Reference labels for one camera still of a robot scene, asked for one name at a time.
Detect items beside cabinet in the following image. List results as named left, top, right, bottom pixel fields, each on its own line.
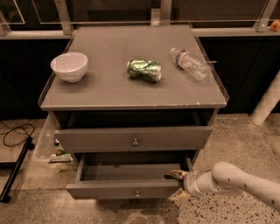
left=49, top=138, right=73, bottom=164

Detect white ceramic bowl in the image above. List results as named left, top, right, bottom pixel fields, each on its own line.
left=50, top=52, right=88, bottom=82

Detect small orange fruit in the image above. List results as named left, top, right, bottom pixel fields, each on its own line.
left=269, top=20, right=280, bottom=32

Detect grey drawer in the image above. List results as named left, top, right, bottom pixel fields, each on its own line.
left=66, top=151, right=193, bottom=200
left=54, top=126, right=212, bottom=153

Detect black metal floor bar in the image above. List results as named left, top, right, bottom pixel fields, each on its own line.
left=0, top=136, right=35, bottom=203

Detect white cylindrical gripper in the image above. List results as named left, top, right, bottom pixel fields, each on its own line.
left=168, top=170, right=214, bottom=201

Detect metal railing frame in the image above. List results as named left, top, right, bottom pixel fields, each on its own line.
left=0, top=0, right=279, bottom=39

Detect grey top drawer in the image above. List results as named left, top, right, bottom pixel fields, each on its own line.
left=54, top=126, right=212, bottom=153

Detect black cable on floor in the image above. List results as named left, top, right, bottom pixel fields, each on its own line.
left=0, top=120, right=35, bottom=148

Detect grey drawer cabinet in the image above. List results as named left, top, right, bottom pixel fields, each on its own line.
left=38, top=24, right=230, bottom=187

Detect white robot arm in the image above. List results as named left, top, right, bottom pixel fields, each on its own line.
left=171, top=75, right=280, bottom=212

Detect crushed green soda can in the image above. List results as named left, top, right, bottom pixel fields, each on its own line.
left=127, top=59, right=162, bottom=83

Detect clear plastic water bottle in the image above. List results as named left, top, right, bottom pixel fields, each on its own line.
left=170, top=48, right=212, bottom=81

